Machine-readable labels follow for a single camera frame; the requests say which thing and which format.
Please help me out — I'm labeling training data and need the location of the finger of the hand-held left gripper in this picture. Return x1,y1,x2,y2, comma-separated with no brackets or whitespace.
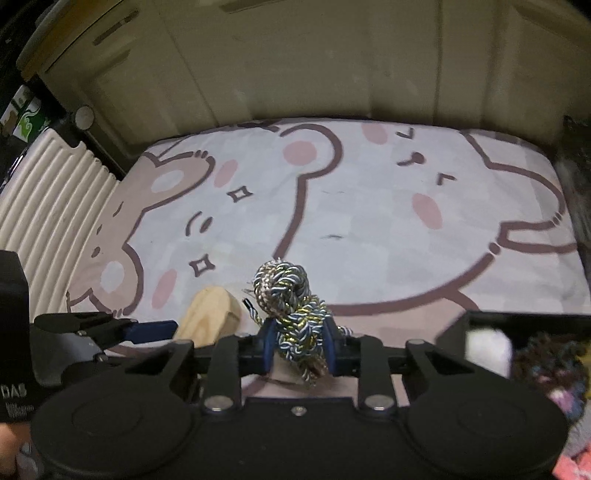
34,311,178,363

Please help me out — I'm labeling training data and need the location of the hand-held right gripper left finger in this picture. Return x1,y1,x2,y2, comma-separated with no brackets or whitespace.
60,320,278,414

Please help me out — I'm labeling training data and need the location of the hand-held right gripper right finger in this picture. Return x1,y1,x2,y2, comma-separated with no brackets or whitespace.
322,318,532,416

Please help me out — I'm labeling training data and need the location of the wooden block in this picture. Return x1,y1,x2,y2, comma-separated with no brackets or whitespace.
175,286,243,344

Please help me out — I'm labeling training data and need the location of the braided rope knot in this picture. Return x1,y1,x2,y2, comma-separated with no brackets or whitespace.
242,259,354,385

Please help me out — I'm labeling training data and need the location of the black box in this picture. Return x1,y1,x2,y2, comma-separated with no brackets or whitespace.
436,310,591,462

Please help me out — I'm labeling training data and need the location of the person's left hand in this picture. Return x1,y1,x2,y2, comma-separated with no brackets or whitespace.
0,421,44,480

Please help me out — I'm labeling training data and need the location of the white ribbed suitcase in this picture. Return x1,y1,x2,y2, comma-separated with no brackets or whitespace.
0,104,123,319

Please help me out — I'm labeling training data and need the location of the white yarn bundle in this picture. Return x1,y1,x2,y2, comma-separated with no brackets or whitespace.
464,329,514,378

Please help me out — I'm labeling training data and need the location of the green carton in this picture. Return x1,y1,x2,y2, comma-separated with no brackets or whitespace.
0,83,51,144

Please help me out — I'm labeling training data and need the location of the brown yarn tassel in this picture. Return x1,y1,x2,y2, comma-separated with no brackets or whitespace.
513,331,583,370

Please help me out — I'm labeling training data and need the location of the wood-edged countertop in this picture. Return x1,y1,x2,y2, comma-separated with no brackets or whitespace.
18,0,137,81

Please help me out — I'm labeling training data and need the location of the cream cabinet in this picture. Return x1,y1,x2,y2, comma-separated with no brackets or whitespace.
21,0,591,185

